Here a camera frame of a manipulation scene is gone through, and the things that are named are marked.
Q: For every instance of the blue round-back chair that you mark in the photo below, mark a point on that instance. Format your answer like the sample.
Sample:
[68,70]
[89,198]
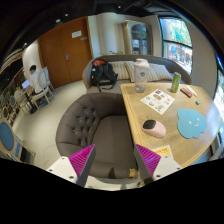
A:
[9,142]

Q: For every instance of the green drink can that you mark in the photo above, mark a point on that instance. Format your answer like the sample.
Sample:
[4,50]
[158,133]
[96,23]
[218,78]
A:
[175,82]

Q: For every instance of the red and black remote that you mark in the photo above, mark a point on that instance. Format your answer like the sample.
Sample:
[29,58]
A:
[186,92]

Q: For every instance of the wooden double door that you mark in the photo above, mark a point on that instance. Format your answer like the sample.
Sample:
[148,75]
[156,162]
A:
[65,50]

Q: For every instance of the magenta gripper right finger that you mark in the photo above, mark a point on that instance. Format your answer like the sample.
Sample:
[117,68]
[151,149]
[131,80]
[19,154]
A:
[153,166]

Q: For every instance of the person in white shirt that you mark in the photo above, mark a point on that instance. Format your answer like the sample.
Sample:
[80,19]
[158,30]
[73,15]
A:
[36,89]

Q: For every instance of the black and orange backpack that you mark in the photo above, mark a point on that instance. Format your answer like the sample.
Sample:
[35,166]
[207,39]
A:
[102,74]

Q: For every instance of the yellow sticker label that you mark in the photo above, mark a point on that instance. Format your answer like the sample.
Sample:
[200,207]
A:
[164,150]

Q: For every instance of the open laptop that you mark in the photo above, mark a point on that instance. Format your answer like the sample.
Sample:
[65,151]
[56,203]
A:
[25,84]

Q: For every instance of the small blue eraser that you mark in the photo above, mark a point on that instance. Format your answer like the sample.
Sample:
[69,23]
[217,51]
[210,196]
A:
[198,102]

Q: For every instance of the printed paper sheet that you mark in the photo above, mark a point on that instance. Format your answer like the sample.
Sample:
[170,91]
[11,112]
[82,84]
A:
[158,101]

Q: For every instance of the pink and black computer mouse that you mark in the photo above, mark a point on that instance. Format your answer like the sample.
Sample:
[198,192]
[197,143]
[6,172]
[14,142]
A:
[154,128]

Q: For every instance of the white wooden chair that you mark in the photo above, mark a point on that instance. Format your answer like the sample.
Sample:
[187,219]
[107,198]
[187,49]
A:
[45,89]

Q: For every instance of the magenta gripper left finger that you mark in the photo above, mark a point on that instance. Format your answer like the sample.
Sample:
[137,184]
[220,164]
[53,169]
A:
[75,168]

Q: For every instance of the striped cushion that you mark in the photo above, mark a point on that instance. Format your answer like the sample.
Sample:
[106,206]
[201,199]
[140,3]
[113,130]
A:
[156,72]

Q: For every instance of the clear plastic shaker bottle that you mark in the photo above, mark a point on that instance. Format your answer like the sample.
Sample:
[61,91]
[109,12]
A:
[141,68]

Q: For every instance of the grey tufted armchair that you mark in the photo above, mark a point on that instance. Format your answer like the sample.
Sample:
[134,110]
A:
[99,119]

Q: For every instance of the white pen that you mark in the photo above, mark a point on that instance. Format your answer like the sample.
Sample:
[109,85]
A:
[191,90]

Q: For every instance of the grey sofa bench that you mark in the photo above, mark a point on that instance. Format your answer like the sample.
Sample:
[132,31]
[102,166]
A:
[117,62]

